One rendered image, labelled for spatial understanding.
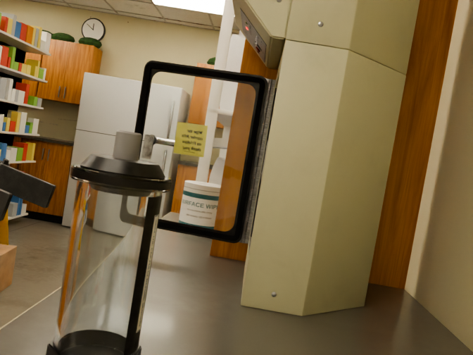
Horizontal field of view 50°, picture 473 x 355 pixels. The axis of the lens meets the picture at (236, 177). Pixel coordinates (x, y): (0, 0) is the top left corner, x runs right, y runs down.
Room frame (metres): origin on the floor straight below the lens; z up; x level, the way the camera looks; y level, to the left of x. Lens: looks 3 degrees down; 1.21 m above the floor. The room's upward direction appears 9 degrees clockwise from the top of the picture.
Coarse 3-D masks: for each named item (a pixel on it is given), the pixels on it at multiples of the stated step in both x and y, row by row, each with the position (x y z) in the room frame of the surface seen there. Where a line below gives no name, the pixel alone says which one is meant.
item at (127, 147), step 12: (120, 132) 0.55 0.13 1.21; (132, 132) 0.55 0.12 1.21; (120, 144) 0.54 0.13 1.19; (132, 144) 0.55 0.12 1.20; (96, 156) 0.53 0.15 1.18; (108, 156) 0.54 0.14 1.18; (120, 156) 0.54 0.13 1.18; (132, 156) 0.55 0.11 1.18; (96, 168) 0.52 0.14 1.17; (108, 168) 0.51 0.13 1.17; (120, 168) 0.52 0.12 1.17; (132, 168) 0.52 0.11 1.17; (144, 168) 0.53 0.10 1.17; (156, 168) 0.54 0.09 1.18
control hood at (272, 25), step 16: (240, 0) 0.93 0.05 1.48; (256, 0) 0.89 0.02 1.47; (272, 0) 0.89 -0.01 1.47; (288, 0) 0.89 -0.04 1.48; (240, 16) 1.06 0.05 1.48; (256, 16) 0.89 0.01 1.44; (272, 16) 0.89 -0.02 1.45; (288, 16) 0.89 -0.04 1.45; (272, 32) 0.89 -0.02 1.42; (272, 48) 0.97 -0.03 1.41; (272, 64) 1.14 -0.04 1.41
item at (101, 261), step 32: (96, 192) 0.51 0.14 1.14; (128, 192) 0.52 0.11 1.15; (160, 192) 0.53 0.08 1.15; (96, 224) 0.51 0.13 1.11; (128, 224) 0.52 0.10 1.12; (96, 256) 0.51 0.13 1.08; (128, 256) 0.52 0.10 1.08; (64, 288) 0.53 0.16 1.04; (96, 288) 0.51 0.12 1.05; (128, 288) 0.52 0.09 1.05; (64, 320) 0.52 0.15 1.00; (96, 320) 0.51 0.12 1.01; (128, 320) 0.53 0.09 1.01; (64, 352) 0.52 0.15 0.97; (96, 352) 0.51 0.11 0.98
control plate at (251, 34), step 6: (246, 18) 1.00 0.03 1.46; (246, 30) 1.10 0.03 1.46; (252, 30) 1.03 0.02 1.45; (246, 36) 1.16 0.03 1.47; (252, 36) 1.08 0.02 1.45; (258, 36) 1.00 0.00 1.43; (252, 42) 1.15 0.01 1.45; (258, 42) 1.06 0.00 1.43; (264, 42) 0.99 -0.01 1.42; (264, 48) 1.04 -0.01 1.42; (264, 54) 1.09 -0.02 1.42; (264, 60) 1.15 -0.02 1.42
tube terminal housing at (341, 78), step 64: (320, 0) 0.89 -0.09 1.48; (384, 0) 0.94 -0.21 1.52; (320, 64) 0.89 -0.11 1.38; (384, 64) 0.96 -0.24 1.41; (320, 128) 0.88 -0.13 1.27; (384, 128) 0.99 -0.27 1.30; (320, 192) 0.88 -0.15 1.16; (384, 192) 1.02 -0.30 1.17; (256, 256) 0.89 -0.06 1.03; (320, 256) 0.90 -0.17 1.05
